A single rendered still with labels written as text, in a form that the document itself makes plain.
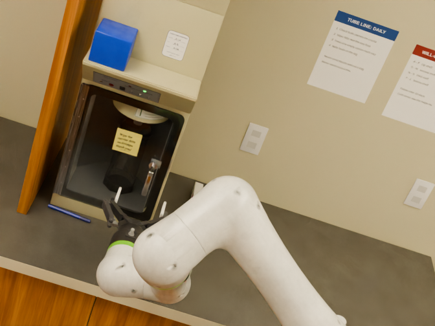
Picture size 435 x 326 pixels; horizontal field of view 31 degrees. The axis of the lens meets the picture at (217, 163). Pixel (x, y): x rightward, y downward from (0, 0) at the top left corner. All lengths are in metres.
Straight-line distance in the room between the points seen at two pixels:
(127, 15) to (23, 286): 0.84
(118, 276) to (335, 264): 1.00
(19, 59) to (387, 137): 1.30
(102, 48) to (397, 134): 1.15
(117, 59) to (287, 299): 0.84
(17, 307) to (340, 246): 1.13
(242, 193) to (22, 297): 1.04
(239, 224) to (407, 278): 1.39
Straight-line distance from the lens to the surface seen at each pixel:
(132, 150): 2.36
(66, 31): 2.15
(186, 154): 2.85
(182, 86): 2.16
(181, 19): 2.17
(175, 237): 1.54
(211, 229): 1.56
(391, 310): 2.70
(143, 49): 2.22
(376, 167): 2.86
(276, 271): 1.62
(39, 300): 2.42
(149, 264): 1.55
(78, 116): 2.34
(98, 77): 2.20
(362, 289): 2.71
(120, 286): 1.99
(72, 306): 2.40
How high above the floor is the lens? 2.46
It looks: 30 degrees down
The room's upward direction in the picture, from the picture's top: 21 degrees clockwise
